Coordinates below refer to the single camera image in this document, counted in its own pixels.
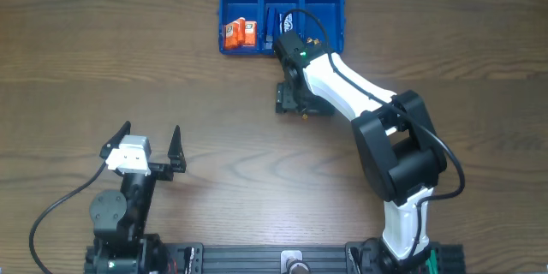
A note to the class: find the blue tray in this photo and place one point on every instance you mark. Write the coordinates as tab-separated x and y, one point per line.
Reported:
240	0

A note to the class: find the orange candy box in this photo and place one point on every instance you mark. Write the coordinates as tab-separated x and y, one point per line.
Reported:
231	36
241	30
251	34

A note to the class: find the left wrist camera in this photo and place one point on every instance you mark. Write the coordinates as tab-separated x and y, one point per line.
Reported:
128	154

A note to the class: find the mounting rail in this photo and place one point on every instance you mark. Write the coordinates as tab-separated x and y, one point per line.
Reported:
248	259

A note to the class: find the blue candy pack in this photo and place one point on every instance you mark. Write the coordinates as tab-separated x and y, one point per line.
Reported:
286	21
270	25

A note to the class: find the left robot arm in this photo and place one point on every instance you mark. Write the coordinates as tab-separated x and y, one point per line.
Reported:
128	199

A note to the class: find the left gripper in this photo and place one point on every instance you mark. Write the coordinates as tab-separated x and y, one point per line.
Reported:
160	172

